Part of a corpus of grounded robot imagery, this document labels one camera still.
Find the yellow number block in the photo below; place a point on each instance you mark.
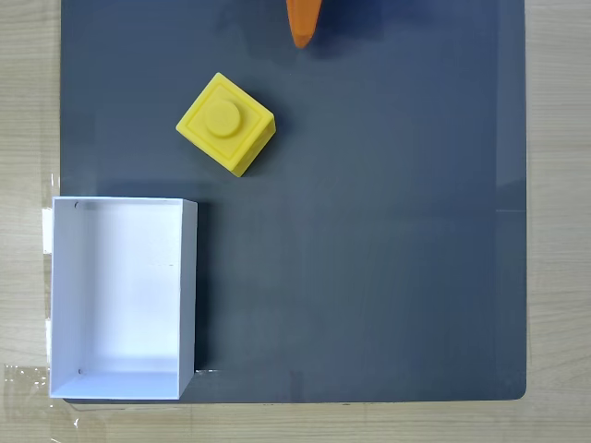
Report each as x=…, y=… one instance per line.
x=224, y=122

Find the white open cardboard box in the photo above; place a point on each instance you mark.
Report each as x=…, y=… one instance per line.
x=124, y=295

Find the dark grey table mat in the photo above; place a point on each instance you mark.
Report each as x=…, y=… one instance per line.
x=360, y=221

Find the white tape piece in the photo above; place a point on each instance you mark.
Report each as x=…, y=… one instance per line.
x=47, y=231

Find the clear adhesive tape strip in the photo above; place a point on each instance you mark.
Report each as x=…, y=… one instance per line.
x=25, y=380

